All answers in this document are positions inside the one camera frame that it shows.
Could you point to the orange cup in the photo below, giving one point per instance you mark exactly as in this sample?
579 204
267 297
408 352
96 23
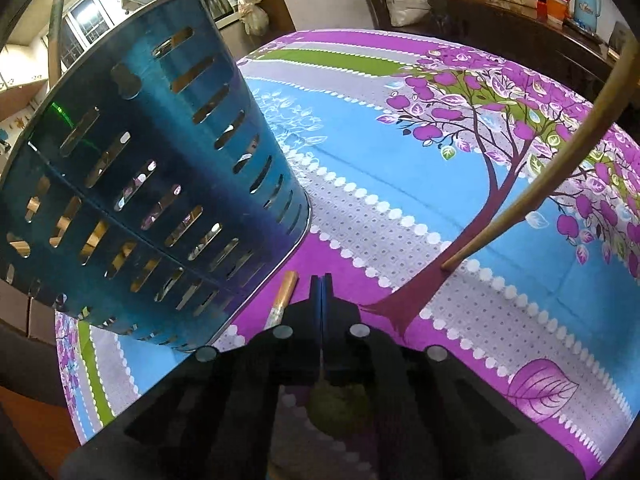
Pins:
556 7

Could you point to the blue perforated metal utensil holder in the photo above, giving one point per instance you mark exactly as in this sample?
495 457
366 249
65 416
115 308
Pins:
150 135

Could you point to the floral striped tablecloth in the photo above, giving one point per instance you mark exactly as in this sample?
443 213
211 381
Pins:
400 160

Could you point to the kitchen window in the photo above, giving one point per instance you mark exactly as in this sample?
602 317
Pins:
87 27

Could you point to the light blue thermos jug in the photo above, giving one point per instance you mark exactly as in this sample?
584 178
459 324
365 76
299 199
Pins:
587 2

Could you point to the steel electric kettle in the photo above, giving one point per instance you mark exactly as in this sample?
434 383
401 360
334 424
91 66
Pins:
219 4

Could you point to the white bag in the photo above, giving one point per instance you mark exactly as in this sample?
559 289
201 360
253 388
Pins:
409 4

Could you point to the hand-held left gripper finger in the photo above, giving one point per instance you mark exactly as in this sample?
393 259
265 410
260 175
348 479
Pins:
325 310
316 310

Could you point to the dark wooden sideboard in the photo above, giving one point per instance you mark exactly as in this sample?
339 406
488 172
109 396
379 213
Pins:
475 15

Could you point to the hanging plastic bags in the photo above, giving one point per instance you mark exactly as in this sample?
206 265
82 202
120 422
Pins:
252 5

